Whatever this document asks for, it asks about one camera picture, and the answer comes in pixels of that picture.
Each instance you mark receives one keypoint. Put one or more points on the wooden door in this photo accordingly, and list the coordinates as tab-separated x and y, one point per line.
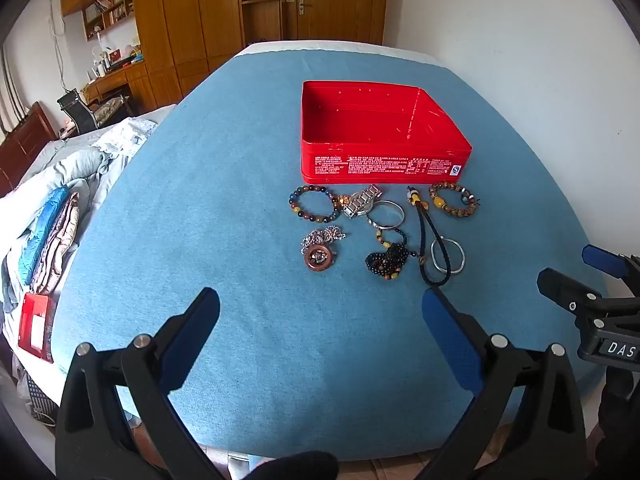
340	0

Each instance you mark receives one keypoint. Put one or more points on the wooden bed headboard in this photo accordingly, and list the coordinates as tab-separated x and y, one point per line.
25	150

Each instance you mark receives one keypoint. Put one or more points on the person's left hand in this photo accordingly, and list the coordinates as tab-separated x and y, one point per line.
295	467

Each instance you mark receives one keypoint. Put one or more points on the thin silver bangle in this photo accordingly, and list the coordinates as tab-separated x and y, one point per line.
397	208

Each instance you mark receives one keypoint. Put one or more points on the red tin box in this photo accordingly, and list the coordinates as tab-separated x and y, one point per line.
380	125

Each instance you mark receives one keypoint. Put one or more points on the silver metal wristwatch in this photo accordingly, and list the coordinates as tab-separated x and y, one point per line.
361	201

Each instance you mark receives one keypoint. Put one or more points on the thick silver bangle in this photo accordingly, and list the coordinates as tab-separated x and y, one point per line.
462	257

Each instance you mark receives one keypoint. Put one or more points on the wooden desk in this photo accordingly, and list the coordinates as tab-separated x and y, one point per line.
117	82

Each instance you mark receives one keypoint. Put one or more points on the striped curtain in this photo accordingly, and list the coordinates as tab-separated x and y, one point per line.
10	95

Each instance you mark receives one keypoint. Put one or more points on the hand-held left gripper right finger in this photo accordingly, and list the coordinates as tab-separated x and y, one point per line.
450	340

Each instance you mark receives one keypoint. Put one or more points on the folded pink blanket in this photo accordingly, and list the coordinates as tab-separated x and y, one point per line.
62	245

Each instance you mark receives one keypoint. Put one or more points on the black office chair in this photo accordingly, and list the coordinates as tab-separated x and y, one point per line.
80	112

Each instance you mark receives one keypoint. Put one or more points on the wooden wardrobe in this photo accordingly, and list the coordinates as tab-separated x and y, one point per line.
190	15

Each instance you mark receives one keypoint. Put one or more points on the person's right hand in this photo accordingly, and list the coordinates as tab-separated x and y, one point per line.
620	410

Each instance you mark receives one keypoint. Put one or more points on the blue tablecloth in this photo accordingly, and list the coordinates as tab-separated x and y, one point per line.
225	220

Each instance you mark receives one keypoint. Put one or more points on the folded blue blanket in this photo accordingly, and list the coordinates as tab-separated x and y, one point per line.
42	232

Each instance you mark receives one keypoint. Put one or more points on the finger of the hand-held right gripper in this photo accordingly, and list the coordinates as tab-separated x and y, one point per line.
565	290
602	257

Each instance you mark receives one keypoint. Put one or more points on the white quilt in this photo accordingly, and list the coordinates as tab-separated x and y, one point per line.
90	160

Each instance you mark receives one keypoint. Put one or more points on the red cardboard box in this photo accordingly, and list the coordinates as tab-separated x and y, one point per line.
35	327

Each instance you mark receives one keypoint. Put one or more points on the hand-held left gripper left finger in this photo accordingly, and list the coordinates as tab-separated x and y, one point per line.
192	332

